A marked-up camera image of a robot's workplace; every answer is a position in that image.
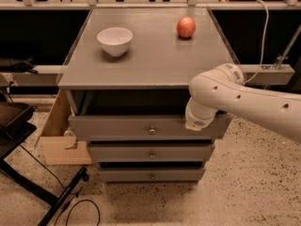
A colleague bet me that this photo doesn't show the white ceramic bowl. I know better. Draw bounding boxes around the white ceramic bowl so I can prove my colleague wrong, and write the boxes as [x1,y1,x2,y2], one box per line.
[97,27,134,57]

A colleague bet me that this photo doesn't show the grey bottom drawer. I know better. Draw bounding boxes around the grey bottom drawer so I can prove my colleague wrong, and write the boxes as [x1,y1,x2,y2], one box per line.
[99,168,205,183]

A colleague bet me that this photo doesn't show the black floor cable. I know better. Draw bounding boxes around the black floor cable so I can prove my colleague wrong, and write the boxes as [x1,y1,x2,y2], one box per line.
[19,144,102,226]

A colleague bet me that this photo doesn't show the grey middle drawer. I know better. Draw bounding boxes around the grey middle drawer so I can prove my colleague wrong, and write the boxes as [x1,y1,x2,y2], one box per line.
[88,143,214,162]

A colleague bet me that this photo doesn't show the black metal stand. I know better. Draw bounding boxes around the black metal stand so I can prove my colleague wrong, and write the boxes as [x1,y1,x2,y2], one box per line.
[0,122,88,226]

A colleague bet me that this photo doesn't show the red apple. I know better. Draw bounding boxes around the red apple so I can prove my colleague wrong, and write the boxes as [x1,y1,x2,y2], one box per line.
[177,17,196,39]

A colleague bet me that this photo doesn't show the cardboard box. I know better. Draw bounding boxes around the cardboard box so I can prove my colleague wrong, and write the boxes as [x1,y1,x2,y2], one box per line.
[39,90,91,165]

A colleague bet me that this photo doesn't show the black tray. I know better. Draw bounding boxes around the black tray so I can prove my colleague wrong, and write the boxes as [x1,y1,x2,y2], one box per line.
[0,102,34,135]

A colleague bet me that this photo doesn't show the grey top drawer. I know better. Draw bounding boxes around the grey top drawer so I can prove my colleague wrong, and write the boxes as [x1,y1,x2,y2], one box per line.
[69,114,232,141]

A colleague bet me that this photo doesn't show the grey drawer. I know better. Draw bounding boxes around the grey drawer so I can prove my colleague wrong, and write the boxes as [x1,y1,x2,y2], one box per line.
[88,143,214,162]
[99,168,205,183]
[69,114,232,141]

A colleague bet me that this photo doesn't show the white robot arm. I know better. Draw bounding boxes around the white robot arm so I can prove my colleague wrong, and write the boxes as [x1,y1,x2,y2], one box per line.
[185,63,301,143]

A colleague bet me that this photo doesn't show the grey drawer cabinet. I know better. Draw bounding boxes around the grey drawer cabinet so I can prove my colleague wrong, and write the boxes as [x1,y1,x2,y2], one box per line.
[59,8,232,170]

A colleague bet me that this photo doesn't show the white cable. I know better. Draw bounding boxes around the white cable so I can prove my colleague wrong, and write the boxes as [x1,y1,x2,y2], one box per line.
[244,0,271,85]

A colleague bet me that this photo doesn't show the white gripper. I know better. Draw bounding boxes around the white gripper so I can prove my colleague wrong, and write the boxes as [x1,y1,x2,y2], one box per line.
[185,98,217,132]

